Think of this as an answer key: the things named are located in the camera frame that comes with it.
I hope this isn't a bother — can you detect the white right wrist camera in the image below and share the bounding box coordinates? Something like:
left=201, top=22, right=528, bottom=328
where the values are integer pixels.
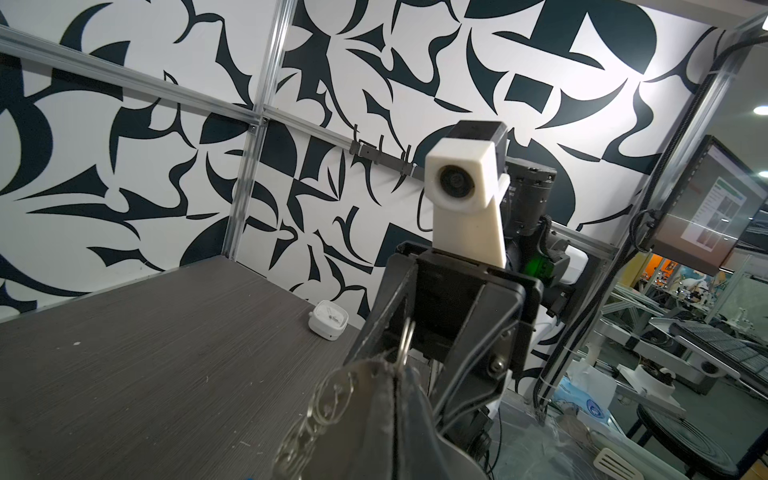
left=424, top=120, right=510, bottom=268

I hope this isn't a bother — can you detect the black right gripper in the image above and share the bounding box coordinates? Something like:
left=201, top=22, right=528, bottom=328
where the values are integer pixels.
left=344, top=241, right=543, bottom=432

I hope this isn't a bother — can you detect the silver keyring chain with keys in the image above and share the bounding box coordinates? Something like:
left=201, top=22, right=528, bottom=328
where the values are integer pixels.
left=272, top=317, right=416, bottom=478

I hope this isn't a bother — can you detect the white square clock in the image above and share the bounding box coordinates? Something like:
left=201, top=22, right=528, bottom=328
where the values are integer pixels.
left=308, top=300, right=349, bottom=341

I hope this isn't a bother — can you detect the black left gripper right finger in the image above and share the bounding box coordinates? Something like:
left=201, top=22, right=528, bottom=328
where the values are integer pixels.
left=395, top=366, right=486, bottom=480

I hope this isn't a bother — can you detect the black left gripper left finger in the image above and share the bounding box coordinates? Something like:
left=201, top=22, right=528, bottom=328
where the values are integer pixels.
left=311, top=359, right=395, bottom=479

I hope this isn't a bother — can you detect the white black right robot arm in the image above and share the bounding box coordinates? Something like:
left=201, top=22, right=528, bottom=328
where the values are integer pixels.
left=346, top=159, right=571, bottom=432

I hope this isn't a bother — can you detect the black wall hook rail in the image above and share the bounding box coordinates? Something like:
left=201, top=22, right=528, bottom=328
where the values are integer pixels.
left=349, top=124, right=424, bottom=181

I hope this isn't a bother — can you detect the wall mounted computer monitor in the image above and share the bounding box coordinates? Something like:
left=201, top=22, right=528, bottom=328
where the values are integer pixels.
left=647, top=135, right=767, bottom=276

